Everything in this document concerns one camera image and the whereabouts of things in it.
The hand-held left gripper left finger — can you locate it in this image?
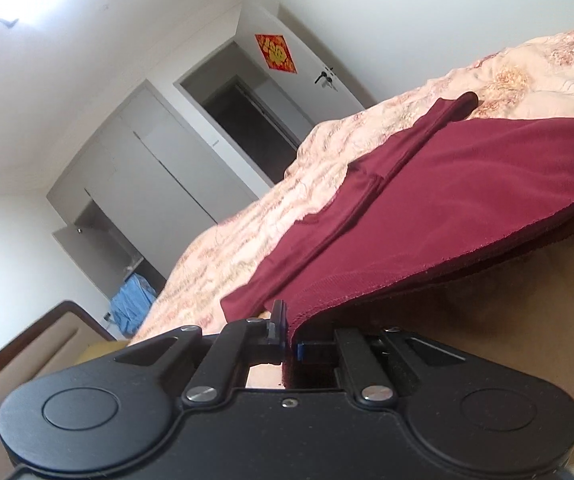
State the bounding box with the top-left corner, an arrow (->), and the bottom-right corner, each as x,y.
114,300 -> 288,406

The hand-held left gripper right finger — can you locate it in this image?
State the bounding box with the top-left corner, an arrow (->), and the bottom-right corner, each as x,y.
297,327 -> 468,406

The dark red long-sleeve sweater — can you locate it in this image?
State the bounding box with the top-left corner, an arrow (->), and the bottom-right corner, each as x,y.
221,92 -> 574,389

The blue clothes pile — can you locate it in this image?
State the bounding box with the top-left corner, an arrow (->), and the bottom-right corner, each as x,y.
109,274 -> 158,339

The pink floral blanket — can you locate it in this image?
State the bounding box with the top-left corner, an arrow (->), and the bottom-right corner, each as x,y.
129,29 -> 574,466

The grey built-in wardrobe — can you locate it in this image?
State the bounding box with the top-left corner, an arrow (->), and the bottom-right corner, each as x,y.
44,82 -> 274,306

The beige padded headboard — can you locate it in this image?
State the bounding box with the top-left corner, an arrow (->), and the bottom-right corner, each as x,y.
0,300 -> 118,463

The white room door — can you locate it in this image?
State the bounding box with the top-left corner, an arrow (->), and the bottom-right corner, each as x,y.
237,2 -> 368,111

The red diamond door decoration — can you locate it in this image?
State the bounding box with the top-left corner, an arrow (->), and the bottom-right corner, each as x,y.
254,33 -> 298,75

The black door handle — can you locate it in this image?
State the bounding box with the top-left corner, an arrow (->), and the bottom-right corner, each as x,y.
314,66 -> 339,92

